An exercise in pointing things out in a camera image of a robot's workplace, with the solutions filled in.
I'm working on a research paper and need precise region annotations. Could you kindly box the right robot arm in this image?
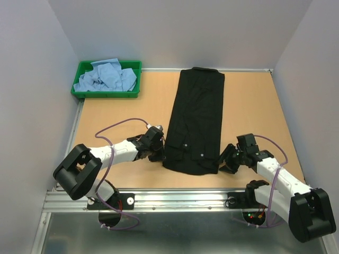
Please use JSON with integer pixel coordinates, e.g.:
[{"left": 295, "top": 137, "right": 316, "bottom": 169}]
[{"left": 218, "top": 133, "right": 336, "bottom": 242}]

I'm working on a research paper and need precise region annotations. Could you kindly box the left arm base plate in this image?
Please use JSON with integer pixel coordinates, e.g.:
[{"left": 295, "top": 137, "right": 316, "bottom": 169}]
[{"left": 87, "top": 193, "right": 135, "bottom": 211}]

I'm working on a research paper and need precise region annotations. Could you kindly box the aluminium mounting rail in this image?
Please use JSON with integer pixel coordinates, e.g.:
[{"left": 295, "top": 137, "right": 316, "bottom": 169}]
[{"left": 29, "top": 188, "right": 332, "bottom": 254}]

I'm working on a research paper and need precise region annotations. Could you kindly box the green plastic bin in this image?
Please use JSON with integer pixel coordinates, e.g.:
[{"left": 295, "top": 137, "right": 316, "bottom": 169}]
[{"left": 70, "top": 60, "right": 142, "bottom": 99}]

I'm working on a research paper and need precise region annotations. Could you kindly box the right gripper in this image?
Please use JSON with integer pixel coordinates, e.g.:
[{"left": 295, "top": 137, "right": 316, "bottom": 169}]
[{"left": 212, "top": 143, "right": 246, "bottom": 174}]

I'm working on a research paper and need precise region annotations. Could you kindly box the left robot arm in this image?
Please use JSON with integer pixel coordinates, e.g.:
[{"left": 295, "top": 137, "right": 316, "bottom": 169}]
[{"left": 53, "top": 124, "right": 164, "bottom": 208}]

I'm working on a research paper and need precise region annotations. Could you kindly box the light blue shirt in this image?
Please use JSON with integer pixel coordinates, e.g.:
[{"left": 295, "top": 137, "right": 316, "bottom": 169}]
[{"left": 73, "top": 58, "right": 137, "bottom": 92}]

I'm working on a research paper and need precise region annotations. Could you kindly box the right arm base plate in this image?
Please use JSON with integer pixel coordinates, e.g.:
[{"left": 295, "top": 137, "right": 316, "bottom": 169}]
[{"left": 225, "top": 192, "right": 262, "bottom": 209}]

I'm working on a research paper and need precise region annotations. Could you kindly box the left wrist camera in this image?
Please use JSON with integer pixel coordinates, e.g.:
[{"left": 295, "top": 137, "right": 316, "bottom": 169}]
[{"left": 146, "top": 124, "right": 163, "bottom": 131}]

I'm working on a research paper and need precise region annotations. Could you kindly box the black long sleeve shirt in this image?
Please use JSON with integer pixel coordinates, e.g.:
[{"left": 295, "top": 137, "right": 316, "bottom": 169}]
[{"left": 163, "top": 67, "right": 225, "bottom": 175}]

